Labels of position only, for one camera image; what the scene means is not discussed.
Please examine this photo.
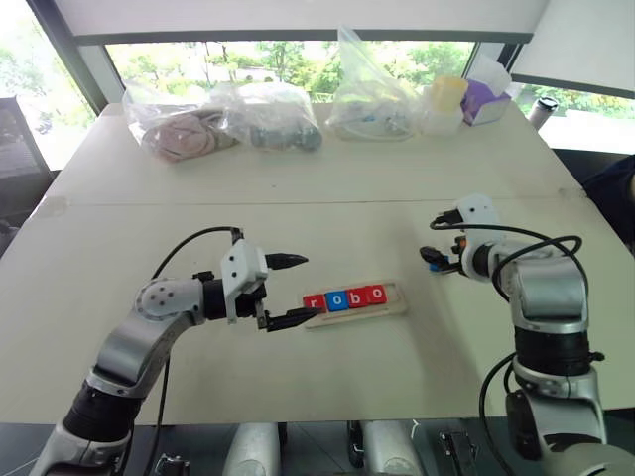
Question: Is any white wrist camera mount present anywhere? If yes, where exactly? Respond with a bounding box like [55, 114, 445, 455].
[219, 240, 270, 326]
[454, 192, 500, 282]

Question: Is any narrow white roller blind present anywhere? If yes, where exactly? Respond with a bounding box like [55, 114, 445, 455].
[510, 0, 635, 93]

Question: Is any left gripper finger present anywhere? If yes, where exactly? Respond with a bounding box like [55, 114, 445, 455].
[265, 306, 324, 334]
[264, 252, 310, 272]

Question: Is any clear plastic container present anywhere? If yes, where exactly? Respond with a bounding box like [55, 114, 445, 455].
[420, 83, 465, 137]

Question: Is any light wooden letter tray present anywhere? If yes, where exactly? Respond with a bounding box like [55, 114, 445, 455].
[301, 279, 410, 333]

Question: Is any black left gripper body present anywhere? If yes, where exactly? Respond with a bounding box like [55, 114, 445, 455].
[235, 283, 273, 333]

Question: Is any clear bag with white cables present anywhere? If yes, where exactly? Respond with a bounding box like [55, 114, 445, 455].
[324, 25, 429, 144]

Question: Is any black chair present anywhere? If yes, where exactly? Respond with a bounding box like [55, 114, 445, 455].
[0, 95, 54, 179]

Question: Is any clear bag with pink cloth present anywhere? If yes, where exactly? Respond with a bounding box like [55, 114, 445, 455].
[121, 81, 240, 164]

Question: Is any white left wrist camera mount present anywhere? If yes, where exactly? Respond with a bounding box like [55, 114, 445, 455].
[219, 240, 270, 326]

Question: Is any silver rounded cylinder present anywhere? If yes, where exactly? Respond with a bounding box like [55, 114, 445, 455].
[229, 421, 286, 476]
[363, 419, 420, 476]

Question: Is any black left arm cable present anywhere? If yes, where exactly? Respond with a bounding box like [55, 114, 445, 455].
[146, 226, 248, 476]

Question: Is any purple tissue box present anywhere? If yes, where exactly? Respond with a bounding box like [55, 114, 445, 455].
[459, 53, 513, 128]

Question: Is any clear bag with grey cloth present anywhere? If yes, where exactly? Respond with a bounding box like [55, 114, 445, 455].
[212, 80, 324, 153]

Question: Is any yellow plastic cup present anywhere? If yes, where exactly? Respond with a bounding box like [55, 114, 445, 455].
[429, 74, 469, 115]

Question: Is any black bracket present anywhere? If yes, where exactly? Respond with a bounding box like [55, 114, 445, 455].
[438, 428, 479, 476]
[152, 452, 191, 476]

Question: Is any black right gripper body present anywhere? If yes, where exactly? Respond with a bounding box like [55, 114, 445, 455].
[444, 235, 470, 277]

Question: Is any person in dark blue clothes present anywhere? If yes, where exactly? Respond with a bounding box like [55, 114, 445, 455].
[581, 154, 635, 237]

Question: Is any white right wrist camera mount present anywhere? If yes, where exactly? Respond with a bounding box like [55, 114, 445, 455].
[454, 192, 500, 282]

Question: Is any wide white roller blind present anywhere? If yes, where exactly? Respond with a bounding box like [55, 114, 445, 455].
[49, 0, 551, 40]

